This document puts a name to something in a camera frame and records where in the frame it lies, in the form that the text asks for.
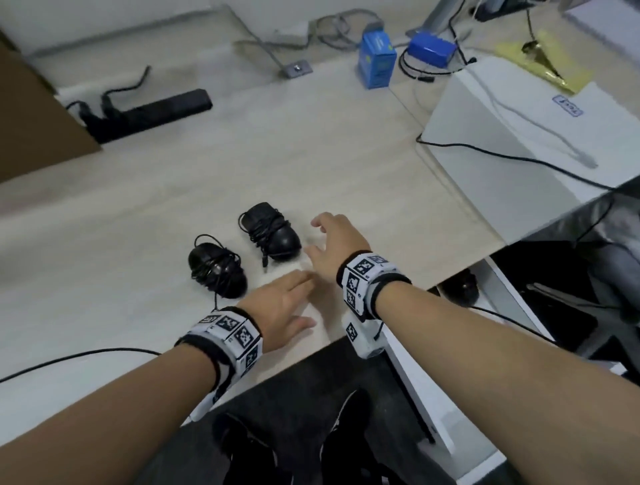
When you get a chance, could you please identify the person's right hand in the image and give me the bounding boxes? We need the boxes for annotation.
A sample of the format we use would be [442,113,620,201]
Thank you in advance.
[302,212,373,288]

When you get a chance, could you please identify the person's left hand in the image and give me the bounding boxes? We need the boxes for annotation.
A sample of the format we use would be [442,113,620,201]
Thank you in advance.
[235,270,318,354]

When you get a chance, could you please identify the person's right forearm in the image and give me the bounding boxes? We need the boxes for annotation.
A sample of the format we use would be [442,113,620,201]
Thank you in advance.
[372,285,640,485]

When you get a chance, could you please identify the person's left forearm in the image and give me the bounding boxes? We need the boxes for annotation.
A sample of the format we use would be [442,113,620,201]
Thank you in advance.
[0,344,222,485]

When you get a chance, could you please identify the right wrist marker tracker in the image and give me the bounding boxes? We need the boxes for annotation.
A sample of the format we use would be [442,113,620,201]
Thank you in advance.
[335,250,412,360]

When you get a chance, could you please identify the wrist marker tracker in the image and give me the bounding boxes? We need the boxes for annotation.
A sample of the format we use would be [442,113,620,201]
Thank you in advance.
[335,250,412,360]
[175,306,264,421]

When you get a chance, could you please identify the left wrist marker tracker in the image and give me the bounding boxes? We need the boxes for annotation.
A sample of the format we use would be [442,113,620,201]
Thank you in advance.
[175,306,264,421]

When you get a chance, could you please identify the person's dark trousers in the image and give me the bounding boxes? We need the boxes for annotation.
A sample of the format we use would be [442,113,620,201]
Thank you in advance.
[134,338,503,485]

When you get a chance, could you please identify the black shoe with white trim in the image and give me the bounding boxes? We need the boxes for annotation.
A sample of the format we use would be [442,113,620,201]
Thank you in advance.
[319,389,383,485]
[214,409,282,485]

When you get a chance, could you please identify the white desk cabinet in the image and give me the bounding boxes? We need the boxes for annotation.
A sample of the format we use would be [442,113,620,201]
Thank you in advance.
[384,255,553,453]

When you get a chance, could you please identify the black object under desk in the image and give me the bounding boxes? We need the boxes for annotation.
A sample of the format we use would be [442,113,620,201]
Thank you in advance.
[439,269,481,307]

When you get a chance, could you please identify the metal desk socket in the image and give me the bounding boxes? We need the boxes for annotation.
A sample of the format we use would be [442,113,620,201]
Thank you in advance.
[278,59,314,80]

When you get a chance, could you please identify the blue carton box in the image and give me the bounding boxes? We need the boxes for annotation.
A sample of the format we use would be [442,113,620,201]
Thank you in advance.
[357,30,398,90]

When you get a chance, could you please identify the black power strip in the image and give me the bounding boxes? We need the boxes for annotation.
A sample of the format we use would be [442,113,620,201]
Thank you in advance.
[80,88,214,145]

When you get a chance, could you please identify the large white box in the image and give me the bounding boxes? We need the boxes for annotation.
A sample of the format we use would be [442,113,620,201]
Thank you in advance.
[417,55,640,246]

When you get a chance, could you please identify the blue battery pack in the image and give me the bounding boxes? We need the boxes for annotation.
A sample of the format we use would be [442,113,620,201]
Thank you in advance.
[407,30,459,70]

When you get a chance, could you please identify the grey monitor stand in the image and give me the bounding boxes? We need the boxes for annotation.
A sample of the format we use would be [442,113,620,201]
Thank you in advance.
[405,0,468,39]

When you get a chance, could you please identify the grey office chair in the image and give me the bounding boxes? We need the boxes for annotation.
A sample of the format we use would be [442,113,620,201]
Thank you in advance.
[515,190,640,363]

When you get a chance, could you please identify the black and gold clip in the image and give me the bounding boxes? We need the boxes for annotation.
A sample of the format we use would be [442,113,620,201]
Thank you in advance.
[521,39,577,94]

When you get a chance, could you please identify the brown cardboard box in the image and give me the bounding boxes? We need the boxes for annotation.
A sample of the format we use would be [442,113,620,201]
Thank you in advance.
[0,29,104,184]

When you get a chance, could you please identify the black mouse with wrapped cable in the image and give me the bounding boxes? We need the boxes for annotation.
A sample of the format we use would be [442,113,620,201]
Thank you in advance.
[188,235,249,300]
[238,202,303,271]

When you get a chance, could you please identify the thin black cable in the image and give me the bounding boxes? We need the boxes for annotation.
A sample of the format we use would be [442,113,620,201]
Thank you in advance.
[415,136,617,192]

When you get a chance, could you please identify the black battery cable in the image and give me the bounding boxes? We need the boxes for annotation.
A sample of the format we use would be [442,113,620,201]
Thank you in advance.
[398,10,478,84]

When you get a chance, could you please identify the long black desk cable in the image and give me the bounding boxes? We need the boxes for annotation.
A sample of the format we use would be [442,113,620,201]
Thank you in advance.
[0,348,162,384]

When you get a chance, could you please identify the grey cable bundle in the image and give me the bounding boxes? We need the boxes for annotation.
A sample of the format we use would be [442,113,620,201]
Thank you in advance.
[309,12,387,52]

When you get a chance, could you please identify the white cable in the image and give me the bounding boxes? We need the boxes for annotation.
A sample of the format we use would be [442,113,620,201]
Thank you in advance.
[469,64,599,169]

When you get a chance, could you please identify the black power strip cable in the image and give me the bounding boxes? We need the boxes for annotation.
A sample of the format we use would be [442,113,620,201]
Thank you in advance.
[65,65,152,123]

